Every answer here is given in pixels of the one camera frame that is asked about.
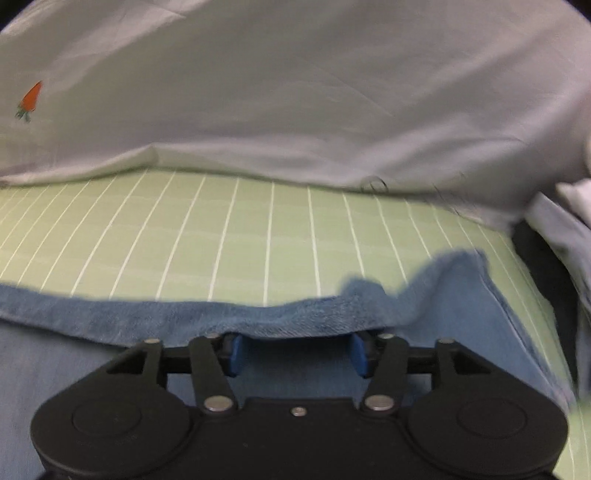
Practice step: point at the blue denim jeans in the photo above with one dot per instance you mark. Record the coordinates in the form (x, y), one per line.
(48, 342)

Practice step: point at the green grid cutting mat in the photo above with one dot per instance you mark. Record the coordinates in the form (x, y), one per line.
(187, 236)

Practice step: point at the black crumpled garment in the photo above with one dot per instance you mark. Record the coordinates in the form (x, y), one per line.
(556, 285)

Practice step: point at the grey printed backdrop cloth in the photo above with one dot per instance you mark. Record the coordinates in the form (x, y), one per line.
(479, 105)

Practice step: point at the grey folded garment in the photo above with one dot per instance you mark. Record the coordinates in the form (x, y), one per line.
(564, 223)

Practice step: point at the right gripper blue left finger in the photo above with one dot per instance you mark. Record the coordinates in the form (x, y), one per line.
(212, 391)

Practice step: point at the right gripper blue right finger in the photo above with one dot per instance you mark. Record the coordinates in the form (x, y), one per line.
(382, 359)

